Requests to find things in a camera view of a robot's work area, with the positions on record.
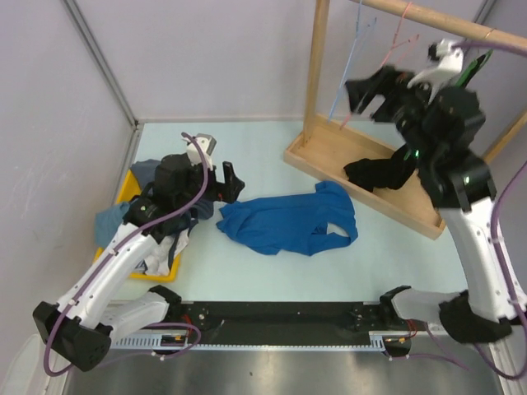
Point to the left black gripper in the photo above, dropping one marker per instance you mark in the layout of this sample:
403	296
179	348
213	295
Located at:
226	192

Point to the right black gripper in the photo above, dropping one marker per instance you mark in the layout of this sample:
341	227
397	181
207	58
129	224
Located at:
419	92

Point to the pink wire hanger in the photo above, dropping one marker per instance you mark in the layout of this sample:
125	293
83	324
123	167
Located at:
408	43

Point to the blue tank top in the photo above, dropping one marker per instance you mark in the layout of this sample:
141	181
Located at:
306	224

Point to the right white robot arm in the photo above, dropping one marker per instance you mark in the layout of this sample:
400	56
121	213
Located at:
465	196

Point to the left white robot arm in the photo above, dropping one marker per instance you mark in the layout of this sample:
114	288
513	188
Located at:
79	326

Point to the black garment on hanger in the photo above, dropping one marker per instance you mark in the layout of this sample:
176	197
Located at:
370	174

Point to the green hanger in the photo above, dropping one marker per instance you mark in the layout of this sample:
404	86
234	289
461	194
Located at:
477	66

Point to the wooden clothes rack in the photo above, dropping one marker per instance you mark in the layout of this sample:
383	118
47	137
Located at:
323	147

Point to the grey-blue printed t-shirt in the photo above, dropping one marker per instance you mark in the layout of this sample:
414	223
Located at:
144	173

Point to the yellow plastic basket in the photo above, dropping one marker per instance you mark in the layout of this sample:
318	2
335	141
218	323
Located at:
128	190

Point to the white garment with stripes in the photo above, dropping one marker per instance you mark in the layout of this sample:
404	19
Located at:
160	261

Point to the light teal garment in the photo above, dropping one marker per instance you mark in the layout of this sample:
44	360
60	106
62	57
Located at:
107	222

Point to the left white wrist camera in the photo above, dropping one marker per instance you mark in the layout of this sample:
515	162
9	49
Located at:
205	144

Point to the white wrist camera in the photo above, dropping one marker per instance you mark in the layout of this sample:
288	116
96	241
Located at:
447	60
205	144

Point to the light blue wire hanger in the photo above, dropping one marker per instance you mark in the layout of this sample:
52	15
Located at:
362	30

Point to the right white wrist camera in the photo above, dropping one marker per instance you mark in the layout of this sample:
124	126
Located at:
447	60

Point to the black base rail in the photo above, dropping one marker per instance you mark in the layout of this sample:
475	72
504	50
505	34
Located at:
287	325

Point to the aluminium frame post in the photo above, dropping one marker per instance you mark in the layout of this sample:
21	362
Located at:
89	40

